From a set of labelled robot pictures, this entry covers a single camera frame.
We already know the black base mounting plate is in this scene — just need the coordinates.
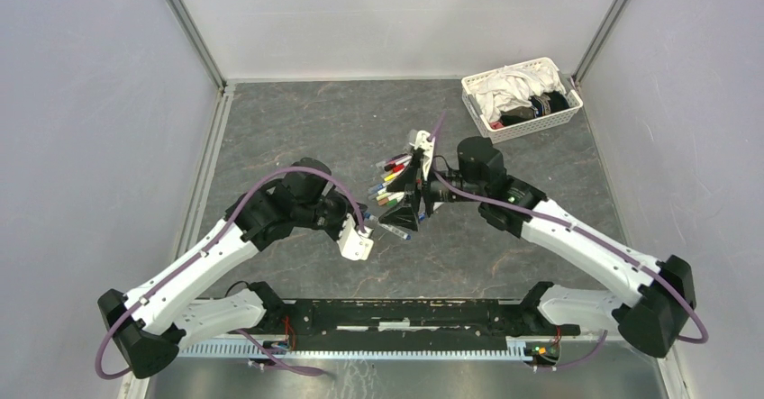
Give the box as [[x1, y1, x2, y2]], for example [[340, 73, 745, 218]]
[[246, 299, 581, 352]]

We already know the dark blue cap marker pen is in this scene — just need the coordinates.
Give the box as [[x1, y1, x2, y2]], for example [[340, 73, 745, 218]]
[[378, 223, 411, 240]]

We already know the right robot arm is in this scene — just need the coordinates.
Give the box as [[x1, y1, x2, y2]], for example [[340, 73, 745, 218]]
[[380, 131, 709, 358]]

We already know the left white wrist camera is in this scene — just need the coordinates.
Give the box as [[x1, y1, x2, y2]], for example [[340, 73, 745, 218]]
[[337, 213, 374, 261]]

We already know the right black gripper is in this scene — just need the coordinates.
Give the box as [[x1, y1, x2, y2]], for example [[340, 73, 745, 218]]
[[378, 156, 484, 232]]

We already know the black cloth in basket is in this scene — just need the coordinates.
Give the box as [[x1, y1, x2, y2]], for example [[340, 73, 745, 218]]
[[498, 91, 569, 127]]

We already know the white cloth in basket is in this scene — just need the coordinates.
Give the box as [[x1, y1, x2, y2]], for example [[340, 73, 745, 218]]
[[469, 65, 567, 123]]

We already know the orange cap marker pen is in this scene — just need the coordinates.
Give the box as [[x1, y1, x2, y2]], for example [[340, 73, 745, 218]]
[[377, 192, 405, 205]]

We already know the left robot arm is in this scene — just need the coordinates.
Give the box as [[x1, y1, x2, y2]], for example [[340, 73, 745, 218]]
[[95, 158, 373, 380]]

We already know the white plastic basket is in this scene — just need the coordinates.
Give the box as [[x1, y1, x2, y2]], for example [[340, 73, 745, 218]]
[[461, 57, 583, 143]]

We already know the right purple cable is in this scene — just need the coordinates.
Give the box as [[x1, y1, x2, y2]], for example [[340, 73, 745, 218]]
[[426, 109, 710, 370]]

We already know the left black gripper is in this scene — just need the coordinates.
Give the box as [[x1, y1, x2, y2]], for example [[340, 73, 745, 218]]
[[295, 189, 367, 242]]

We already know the white slotted cable duct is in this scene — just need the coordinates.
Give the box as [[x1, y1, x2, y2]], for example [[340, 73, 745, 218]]
[[179, 338, 532, 362]]

